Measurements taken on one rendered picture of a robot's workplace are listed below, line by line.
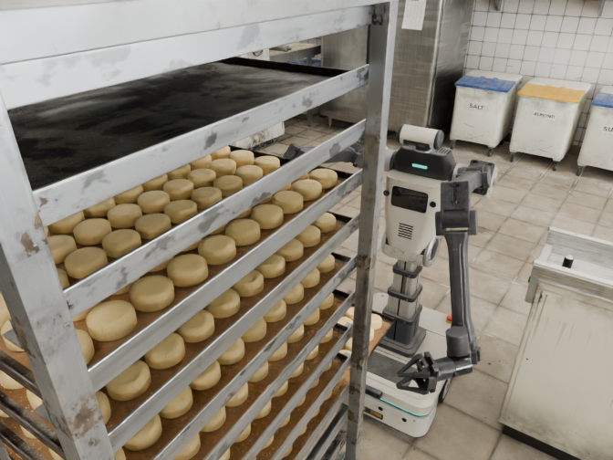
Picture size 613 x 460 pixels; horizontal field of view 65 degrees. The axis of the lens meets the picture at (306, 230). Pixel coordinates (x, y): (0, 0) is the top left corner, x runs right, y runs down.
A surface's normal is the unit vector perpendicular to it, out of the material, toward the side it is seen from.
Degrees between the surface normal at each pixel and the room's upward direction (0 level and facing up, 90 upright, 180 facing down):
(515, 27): 90
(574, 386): 90
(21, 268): 90
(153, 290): 0
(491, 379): 0
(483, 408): 0
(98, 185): 90
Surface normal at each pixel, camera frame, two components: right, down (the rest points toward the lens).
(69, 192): 0.85, 0.26
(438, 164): -0.53, 0.42
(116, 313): 0.00, -0.87
